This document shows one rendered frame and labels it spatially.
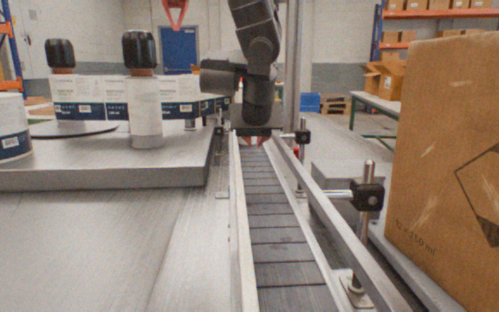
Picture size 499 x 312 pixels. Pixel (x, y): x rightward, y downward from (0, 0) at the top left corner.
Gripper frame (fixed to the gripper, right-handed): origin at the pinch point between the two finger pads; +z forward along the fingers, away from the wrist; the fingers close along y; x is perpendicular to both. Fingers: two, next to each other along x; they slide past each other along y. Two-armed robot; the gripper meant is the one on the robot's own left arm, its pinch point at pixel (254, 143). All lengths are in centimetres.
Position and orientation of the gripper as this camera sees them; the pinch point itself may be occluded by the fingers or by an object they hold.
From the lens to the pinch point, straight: 67.0
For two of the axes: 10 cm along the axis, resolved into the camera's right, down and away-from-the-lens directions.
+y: -10.0, 0.1, -0.6
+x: 0.4, 8.2, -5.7
